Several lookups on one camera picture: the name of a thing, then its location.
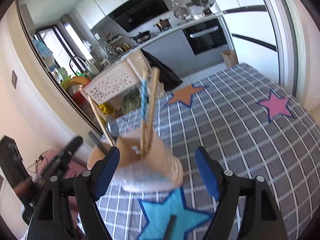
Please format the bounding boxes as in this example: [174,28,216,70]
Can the white plastic utensil holder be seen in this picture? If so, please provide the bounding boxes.
[87,132,185,193]

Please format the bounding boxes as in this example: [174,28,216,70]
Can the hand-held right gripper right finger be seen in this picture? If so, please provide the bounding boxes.
[194,146,278,240]

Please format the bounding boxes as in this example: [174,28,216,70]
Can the small cardboard box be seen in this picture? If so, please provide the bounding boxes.
[221,50,237,67]

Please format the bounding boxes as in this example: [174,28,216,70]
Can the black range hood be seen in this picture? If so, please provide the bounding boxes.
[107,0,170,33]

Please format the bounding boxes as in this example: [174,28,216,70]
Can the black bag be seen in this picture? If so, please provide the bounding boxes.
[141,50,183,92]

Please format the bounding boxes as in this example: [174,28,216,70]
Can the metal cooking pot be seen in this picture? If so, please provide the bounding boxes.
[153,19,172,30]

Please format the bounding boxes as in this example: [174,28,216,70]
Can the bag of green vegetables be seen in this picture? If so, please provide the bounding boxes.
[121,87,142,113]

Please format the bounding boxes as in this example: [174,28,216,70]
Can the white perforated trolley basket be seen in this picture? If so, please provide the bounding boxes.
[81,50,165,148]

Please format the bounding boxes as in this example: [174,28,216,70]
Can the white refrigerator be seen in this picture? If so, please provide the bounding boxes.
[202,0,278,68]

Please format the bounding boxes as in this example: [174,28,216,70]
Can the orange round basin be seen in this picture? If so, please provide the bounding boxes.
[67,76,92,90]

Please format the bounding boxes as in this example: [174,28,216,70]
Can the gold foil bag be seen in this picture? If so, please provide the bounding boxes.
[99,102,114,115]

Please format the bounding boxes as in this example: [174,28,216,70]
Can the sliding door frame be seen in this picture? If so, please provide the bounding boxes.
[255,0,308,98]

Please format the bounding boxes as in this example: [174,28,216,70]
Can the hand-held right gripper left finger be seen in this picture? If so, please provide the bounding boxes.
[32,146,121,240]

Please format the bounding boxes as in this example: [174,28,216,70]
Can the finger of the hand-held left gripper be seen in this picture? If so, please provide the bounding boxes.
[34,136,84,181]

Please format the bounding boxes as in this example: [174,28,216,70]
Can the black wok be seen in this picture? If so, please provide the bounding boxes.
[129,31,152,43]

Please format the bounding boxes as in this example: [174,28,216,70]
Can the grey checkered star tablecloth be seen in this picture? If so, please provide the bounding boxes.
[75,62,320,240]

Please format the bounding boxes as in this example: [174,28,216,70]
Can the small round steamer rack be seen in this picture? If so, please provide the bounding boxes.
[173,6,188,20]

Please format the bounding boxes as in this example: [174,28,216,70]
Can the curved kitchen faucet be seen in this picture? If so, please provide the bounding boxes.
[69,56,88,73]

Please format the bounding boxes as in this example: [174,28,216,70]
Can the blue patterned wooden chopstick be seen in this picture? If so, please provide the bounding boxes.
[140,70,149,157]

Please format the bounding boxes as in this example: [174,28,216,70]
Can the black built-in oven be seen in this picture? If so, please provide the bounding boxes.
[181,17,232,55]

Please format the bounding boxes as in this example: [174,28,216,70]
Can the red plastic basket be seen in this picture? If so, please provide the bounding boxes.
[71,91,88,105]

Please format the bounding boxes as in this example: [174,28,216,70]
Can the white upper kitchen cabinets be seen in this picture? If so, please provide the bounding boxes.
[72,0,155,30]

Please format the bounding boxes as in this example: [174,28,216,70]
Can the blue hanging cloth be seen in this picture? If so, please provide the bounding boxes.
[32,39,54,60]

